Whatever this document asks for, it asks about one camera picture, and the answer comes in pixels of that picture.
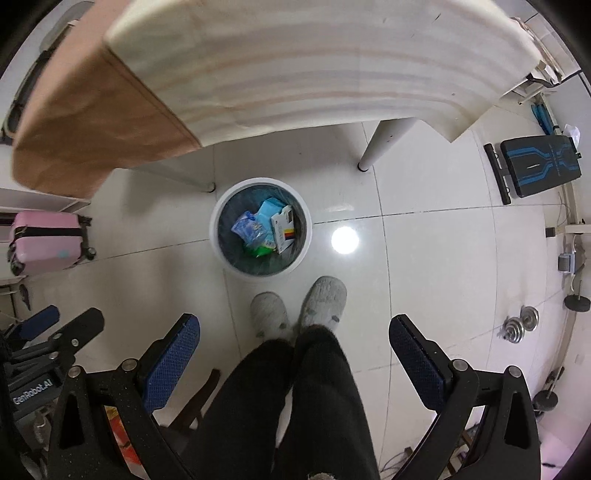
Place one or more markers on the green plastic packet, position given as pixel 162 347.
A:
pixel 258 250

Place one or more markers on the blue plastic packet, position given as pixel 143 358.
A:
pixel 244 228

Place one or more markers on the grey fluffy left slipper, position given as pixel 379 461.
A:
pixel 270 314

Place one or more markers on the blue plastic item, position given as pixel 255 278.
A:
pixel 542 117

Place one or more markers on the black weight stand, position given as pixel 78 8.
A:
pixel 547 397

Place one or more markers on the black blue workout bench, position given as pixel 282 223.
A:
pixel 538 166

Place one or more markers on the light blue carton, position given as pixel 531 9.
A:
pixel 268 212

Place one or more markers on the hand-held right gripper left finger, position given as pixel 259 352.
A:
pixel 173 364

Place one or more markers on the pink suitcase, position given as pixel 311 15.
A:
pixel 44 242

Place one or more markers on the chrome dumbbell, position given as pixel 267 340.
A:
pixel 519 323

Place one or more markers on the red orange packet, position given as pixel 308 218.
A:
pixel 122 438

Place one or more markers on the white round trash bin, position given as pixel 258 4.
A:
pixel 221 258

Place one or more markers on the grey power adapter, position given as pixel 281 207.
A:
pixel 565 263

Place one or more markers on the grey fluffy right slipper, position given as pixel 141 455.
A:
pixel 323 300

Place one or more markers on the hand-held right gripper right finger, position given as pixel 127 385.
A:
pixel 415 364

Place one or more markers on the white table leg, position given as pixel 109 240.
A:
pixel 381 143
pixel 184 177

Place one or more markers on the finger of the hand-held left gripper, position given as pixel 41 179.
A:
pixel 41 318
pixel 78 327

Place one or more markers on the table with striped tablecloth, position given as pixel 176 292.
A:
pixel 300 69

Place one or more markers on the white box with colour stripes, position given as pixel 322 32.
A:
pixel 284 230

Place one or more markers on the grey fluffy slipper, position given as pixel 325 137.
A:
pixel 323 300
pixel 270 314

